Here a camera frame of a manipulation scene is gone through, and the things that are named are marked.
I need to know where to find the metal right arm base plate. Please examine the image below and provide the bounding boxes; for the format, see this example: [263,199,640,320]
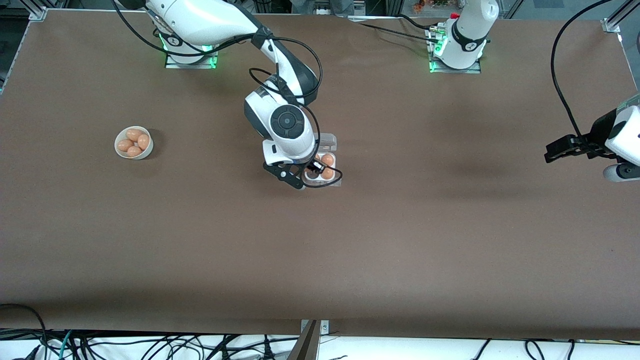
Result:
[164,50,219,70]

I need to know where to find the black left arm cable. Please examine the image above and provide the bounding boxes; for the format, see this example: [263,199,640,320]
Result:
[550,0,621,151]

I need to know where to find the small metal bracket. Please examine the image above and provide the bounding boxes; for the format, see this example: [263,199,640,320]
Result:
[300,319,330,335]

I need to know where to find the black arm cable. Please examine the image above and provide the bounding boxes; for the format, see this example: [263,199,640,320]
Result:
[550,0,621,151]
[111,0,344,189]

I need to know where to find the teal cable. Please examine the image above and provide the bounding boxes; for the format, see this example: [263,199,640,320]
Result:
[59,330,75,360]

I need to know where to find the white round bowl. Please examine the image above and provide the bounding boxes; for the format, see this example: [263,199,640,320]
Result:
[114,126,154,160]

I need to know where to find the clear plastic egg box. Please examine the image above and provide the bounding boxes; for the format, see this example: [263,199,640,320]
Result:
[302,132,338,187]

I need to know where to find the dark camera mount pole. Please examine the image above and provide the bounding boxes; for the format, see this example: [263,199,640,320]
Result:
[286,320,321,360]

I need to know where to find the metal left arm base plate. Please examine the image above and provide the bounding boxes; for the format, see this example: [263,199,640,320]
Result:
[428,59,483,75]

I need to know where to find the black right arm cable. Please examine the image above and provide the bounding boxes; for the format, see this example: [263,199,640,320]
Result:
[111,0,344,189]

